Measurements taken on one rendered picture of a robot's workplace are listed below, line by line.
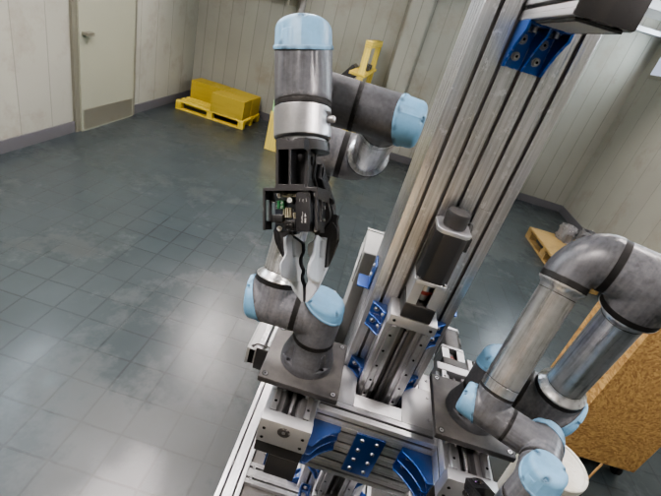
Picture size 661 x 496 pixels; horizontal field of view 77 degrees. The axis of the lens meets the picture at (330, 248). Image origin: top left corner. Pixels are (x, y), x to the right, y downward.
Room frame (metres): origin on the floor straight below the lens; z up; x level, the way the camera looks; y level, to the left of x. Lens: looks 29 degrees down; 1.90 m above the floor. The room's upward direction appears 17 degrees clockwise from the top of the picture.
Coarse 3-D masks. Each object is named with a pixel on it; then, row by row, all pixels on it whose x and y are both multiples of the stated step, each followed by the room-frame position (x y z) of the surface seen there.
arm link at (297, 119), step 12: (276, 108) 0.53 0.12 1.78; (288, 108) 0.52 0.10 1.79; (300, 108) 0.52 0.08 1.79; (312, 108) 0.52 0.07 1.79; (324, 108) 0.54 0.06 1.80; (276, 120) 0.52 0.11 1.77; (288, 120) 0.51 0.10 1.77; (300, 120) 0.51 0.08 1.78; (312, 120) 0.52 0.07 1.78; (324, 120) 0.53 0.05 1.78; (276, 132) 0.52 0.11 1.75; (288, 132) 0.51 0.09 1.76; (300, 132) 0.51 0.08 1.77; (312, 132) 0.51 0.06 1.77; (324, 132) 0.52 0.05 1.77
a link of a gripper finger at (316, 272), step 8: (320, 240) 0.49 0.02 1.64; (312, 248) 0.49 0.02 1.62; (320, 248) 0.49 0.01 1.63; (312, 256) 0.46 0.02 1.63; (320, 256) 0.48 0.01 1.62; (312, 264) 0.45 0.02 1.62; (320, 264) 0.48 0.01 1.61; (312, 272) 0.45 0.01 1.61; (320, 272) 0.47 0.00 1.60; (312, 280) 0.45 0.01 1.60; (320, 280) 0.47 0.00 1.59; (312, 288) 0.47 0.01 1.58; (312, 296) 0.46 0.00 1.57
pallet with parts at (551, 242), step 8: (560, 224) 5.34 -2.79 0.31; (568, 224) 5.37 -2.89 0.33; (528, 232) 5.36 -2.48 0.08; (536, 232) 5.23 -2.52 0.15; (544, 232) 5.33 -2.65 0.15; (560, 232) 5.26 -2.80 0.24; (568, 232) 5.21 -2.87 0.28; (576, 232) 5.24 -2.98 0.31; (584, 232) 5.26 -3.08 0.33; (592, 232) 5.35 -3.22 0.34; (528, 240) 5.25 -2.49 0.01; (544, 240) 5.03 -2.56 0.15; (552, 240) 5.12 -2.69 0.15; (560, 240) 5.21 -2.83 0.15; (568, 240) 5.17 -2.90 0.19; (536, 248) 5.02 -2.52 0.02; (544, 248) 4.82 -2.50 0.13; (552, 248) 4.84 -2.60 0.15; (560, 248) 4.92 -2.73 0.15; (544, 256) 4.74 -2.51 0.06; (544, 264) 4.64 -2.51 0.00; (592, 288) 4.22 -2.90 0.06
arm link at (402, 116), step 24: (360, 96) 0.65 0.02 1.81; (384, 96) 0.64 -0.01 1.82; (408, 96) 0.66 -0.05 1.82; (360, 120) 0.63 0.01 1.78; (384, 120) 0.63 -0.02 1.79; (408, 120) 0.63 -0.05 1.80; (360, 144) 0.76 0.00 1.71; (384, 144) 0.68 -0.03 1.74; (408, 144) 0.64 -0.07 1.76; (360, 168) 0.92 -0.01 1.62; (384, 168) 0.94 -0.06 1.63
